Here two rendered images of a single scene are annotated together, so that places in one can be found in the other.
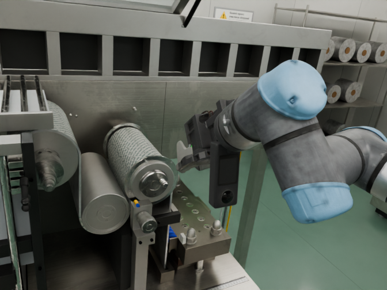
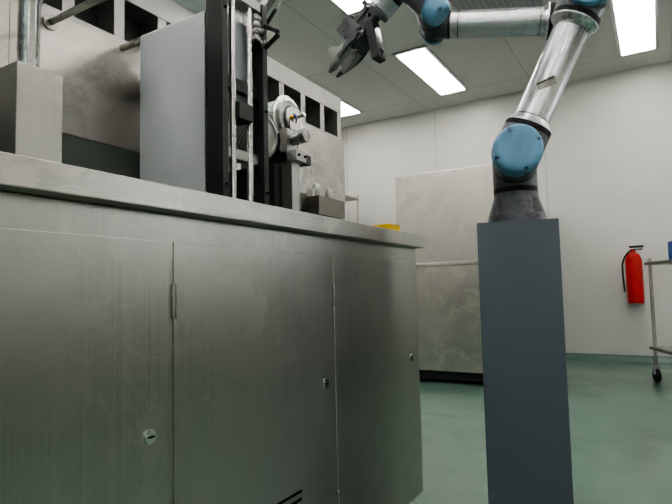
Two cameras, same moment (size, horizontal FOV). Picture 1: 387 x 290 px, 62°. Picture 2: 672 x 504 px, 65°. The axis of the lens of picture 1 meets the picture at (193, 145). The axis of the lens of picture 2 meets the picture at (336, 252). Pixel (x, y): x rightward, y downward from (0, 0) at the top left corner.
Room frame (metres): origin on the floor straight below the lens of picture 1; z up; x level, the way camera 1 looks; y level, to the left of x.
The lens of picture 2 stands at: (-0.69, 0.77, 0.73)
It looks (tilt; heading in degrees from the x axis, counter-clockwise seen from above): 4 degrees up; 330
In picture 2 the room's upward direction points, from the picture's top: 1 degrees counter-clockwise
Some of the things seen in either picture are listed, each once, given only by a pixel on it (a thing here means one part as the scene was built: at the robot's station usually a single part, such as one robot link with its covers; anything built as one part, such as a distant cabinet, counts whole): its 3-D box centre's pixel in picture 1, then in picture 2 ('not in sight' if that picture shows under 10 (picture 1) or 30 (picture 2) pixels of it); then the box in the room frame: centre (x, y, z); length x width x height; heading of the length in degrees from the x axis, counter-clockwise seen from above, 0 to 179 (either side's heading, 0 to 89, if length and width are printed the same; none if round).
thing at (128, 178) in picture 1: (152, 180); (287, 119); (0.74, 0.10, 1.25); 0.15 x 0.01 x 0.15; 119
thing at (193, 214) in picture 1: (181, 214); (283, 213); (0.97, 0.02, 1.00); 0.40 x 0.16 x 0.06; 29
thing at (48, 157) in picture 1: (46, 167); not in sight; (0.60, 0.30, 1.33); 0.06 x 0.06 x 0.06; 29
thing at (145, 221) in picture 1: (148, 224); (304, 135); (0.65, 0.09, 1.18); 0.04 x 0.02 x 0.04; 119
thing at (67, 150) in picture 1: (41, 140); not in sight; (0.73, 0.38, 1.33); 0.25 x 0.14 x 0.14; 29
